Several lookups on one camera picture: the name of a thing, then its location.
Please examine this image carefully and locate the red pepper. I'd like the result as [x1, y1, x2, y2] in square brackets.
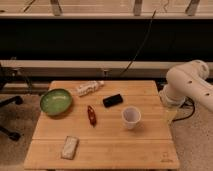
[87, 105, 97, 126]

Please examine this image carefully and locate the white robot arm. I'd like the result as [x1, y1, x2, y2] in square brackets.
[159, 60, 213, 124]

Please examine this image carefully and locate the white sponge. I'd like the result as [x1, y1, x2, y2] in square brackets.
[61, 136, 79, 160]

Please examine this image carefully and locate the white paper cup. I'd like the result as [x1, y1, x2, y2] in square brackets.
[121, 106, 141, 130]

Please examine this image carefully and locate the black rectangular block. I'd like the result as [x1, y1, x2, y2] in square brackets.
[103, 94, 123, 108]

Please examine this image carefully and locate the white crumpled towel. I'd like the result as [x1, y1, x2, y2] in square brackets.
[76, 81, 104, 96]

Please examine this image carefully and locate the green bowl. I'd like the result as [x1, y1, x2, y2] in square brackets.
[40, 88, 73, 116]

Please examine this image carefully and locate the black floor cable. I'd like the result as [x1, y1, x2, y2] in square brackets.
[173, 97, 196, 123]

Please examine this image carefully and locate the black hanging cable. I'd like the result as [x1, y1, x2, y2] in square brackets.
[118, 9, 158, 78]

